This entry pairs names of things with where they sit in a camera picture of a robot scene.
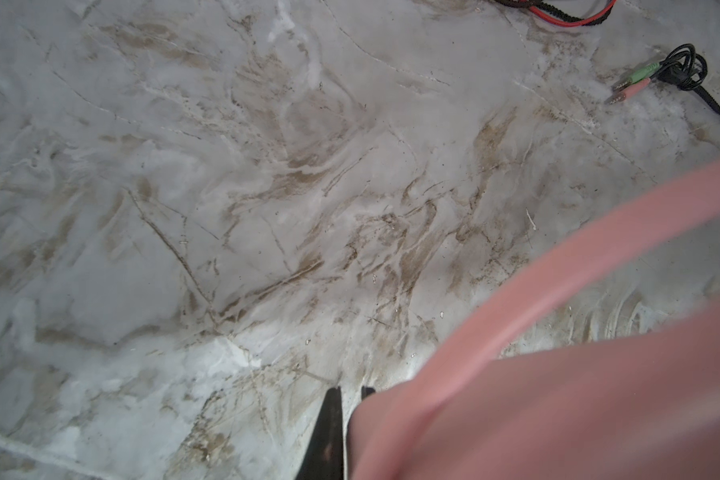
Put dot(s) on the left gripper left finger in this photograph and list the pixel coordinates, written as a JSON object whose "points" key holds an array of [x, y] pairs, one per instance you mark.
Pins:
{"points": [[324, 456]]}

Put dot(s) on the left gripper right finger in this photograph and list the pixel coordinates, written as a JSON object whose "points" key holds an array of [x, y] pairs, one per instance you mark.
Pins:
{"points": [[367, 391]]}

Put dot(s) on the pink headphones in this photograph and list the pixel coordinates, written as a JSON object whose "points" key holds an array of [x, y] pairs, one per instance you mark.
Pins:
{"points": [[642, 407]]}

